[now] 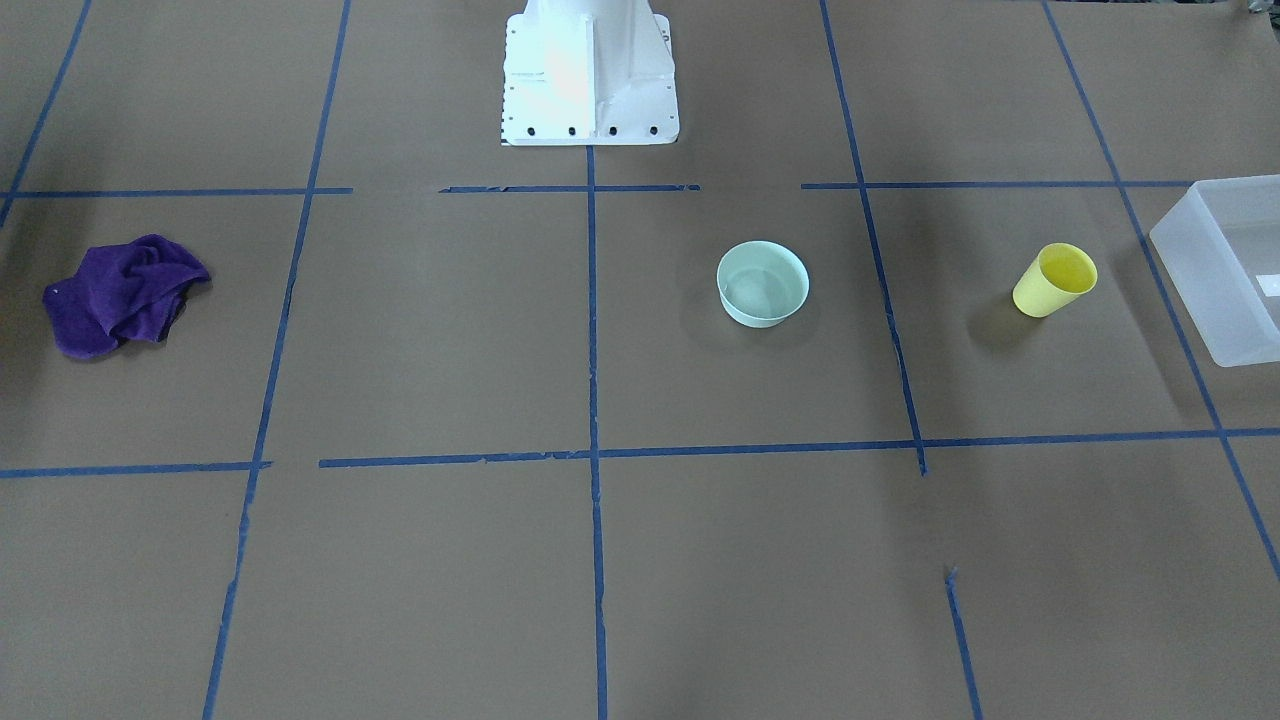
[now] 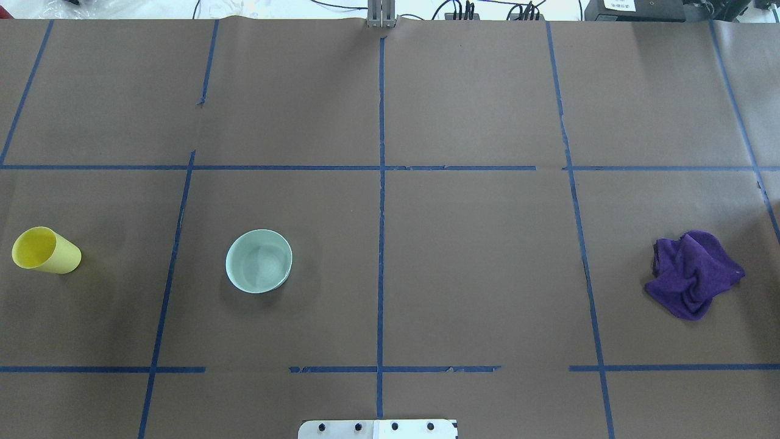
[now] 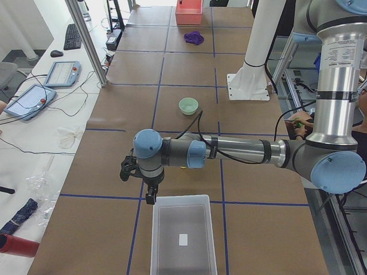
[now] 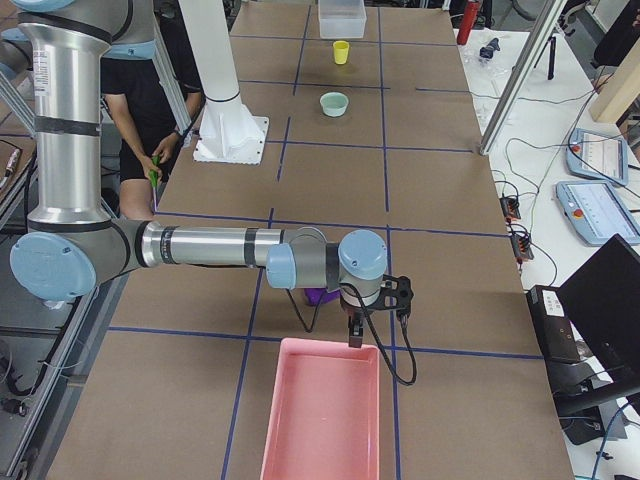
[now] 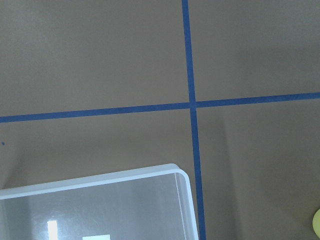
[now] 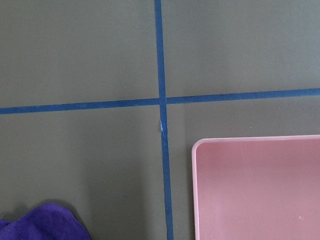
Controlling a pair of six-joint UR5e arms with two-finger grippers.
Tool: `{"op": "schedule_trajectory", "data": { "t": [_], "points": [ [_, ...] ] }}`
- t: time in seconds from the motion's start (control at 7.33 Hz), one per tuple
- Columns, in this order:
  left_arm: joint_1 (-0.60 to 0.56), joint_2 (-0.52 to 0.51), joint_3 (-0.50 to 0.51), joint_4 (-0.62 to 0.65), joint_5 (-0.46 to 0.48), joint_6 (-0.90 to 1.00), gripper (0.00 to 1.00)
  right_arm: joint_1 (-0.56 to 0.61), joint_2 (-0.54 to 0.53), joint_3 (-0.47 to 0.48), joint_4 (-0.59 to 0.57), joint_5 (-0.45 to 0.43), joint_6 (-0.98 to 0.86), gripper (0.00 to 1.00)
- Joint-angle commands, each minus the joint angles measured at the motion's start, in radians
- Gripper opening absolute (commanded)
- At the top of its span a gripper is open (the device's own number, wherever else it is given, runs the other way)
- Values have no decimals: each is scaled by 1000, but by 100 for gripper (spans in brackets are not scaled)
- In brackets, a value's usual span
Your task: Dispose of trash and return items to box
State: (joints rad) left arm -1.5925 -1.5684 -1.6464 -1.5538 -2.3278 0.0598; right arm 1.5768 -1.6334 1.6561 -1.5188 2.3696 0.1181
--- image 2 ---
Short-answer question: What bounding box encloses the black electronics box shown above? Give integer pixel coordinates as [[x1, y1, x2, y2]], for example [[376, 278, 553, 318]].
[[583, 1, 686, 23]]

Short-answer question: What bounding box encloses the purple cloth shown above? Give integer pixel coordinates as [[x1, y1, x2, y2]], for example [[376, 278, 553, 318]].
[[643, 230, 746, 321]]

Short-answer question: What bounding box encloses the black power strip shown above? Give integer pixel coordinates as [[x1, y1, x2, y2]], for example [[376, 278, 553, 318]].
[[445, 11, 480, 21]]

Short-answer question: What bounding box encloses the pale green bowl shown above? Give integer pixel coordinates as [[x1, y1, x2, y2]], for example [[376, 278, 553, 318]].
[[225, 229, 293, 294]]

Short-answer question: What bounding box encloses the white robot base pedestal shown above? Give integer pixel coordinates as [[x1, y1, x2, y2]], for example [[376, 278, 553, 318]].
[[297, 419, 459, 438]]

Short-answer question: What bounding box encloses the yellow plastic cup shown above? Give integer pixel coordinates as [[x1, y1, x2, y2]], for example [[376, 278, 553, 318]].
[[12, 227, 82, 274]]

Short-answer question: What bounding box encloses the grey aluminium frame post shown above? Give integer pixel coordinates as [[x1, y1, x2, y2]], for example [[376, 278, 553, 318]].
[[367, 0, 398, 29]]

